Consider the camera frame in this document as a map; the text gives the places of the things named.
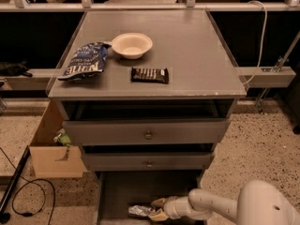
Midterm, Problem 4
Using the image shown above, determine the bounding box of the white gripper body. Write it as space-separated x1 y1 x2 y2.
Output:
163 196 190 219

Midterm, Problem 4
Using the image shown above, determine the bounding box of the silver blue redbull can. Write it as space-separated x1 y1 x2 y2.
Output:
128 205 155 218

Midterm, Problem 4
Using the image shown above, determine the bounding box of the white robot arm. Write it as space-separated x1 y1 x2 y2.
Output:
148 180 300 225

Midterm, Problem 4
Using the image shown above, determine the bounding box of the grey middle drawer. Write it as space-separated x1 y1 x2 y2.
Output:
82 152 215 172

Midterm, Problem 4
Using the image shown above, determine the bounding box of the grey drawer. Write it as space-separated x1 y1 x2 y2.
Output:
63 119 230 145
82 152 215 172
94 170 203 225

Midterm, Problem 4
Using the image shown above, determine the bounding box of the grey bottom drawer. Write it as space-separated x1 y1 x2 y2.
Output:
94 170 203 225

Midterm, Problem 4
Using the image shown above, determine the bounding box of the grey top drawer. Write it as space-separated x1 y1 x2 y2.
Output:
63 119 230 145

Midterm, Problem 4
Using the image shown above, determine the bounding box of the grey drawer cabinet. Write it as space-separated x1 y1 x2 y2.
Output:
45 8 248 225

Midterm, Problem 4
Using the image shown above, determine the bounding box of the green bottle in box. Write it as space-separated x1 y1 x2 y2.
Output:
53 128 71 146

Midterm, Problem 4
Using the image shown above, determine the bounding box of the cardboard box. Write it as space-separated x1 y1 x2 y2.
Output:
29 102 84 178

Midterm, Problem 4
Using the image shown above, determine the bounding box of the dark chocolate bar wrapper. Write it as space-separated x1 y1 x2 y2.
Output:
130 67 169 84

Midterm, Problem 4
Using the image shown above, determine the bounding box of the black bar on floor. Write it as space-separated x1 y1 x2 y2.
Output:
0 146 29 225

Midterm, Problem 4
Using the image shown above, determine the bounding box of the blue chip bag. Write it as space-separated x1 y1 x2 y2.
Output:
57 42 111 81

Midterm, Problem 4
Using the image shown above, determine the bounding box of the white paper bowl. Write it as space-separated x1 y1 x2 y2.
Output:
112 33 153 59

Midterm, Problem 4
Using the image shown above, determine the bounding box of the black object on ledge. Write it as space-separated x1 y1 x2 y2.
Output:
0 61 33 77

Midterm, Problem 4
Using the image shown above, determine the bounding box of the black floor cable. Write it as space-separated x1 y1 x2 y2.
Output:
0 146 56 225

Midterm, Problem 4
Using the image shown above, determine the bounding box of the white hanging cable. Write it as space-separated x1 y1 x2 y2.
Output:
241 0 269 86

